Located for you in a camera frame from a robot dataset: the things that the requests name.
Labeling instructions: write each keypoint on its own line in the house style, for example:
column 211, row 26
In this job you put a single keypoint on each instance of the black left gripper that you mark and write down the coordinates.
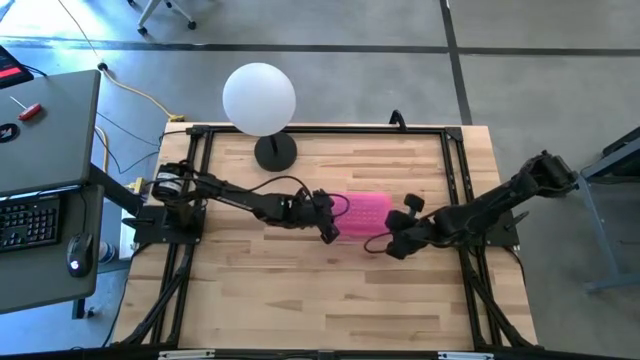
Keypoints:
column 315, row 212

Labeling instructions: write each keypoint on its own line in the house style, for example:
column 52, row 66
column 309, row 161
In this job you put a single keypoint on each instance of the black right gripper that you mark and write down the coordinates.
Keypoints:
column 407, row 230

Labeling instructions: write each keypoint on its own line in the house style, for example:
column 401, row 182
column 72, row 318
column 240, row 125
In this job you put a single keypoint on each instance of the clear pencil box pink lid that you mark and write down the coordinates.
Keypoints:
column 365, row 217

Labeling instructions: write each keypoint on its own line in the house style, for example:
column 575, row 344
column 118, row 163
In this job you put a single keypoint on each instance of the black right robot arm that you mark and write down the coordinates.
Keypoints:
column 490, row 205

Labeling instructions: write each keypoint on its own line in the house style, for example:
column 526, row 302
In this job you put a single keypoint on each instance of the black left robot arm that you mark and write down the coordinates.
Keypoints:
column 235, row 197

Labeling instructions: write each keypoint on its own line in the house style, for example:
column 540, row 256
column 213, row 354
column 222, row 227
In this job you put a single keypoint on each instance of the white globe lamp black base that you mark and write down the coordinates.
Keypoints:
column 259, row 100

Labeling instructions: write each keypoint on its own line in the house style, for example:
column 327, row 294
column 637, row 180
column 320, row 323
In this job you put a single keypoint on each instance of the white label strip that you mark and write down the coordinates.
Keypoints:
column 187, row 354
column 465, row 355

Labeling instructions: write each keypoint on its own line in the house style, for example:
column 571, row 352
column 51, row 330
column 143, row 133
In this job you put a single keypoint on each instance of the blue-legged workbench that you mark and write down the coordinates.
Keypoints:
column 595, row 235

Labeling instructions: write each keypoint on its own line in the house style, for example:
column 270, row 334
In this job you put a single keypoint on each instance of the black computer mouse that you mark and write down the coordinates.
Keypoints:
column 80, row 255

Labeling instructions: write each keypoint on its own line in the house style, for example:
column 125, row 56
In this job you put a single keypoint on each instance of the white office chair base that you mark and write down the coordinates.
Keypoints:
column 142, row 30

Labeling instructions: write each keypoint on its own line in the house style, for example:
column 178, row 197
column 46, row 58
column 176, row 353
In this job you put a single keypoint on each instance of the grey laptop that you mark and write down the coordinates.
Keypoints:
column 50, row 140

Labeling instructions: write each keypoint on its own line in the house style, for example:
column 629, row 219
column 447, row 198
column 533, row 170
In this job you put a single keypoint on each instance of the grey desk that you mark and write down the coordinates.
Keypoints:
column 45, row 285

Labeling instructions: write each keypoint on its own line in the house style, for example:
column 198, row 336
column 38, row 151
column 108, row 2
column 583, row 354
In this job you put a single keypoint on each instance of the backlit black keyboard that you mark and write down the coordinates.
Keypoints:
column 30, row 225

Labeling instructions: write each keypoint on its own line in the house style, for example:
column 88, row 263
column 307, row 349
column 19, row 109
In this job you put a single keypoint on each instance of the black device red screen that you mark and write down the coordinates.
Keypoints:
column 10, row 65

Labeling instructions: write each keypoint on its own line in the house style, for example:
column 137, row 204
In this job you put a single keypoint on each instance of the black aluminium table frame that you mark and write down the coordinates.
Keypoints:
column 350, row 130

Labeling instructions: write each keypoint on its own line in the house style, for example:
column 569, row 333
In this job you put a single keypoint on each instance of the black arched bracket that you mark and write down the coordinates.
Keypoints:
column 392, row 119

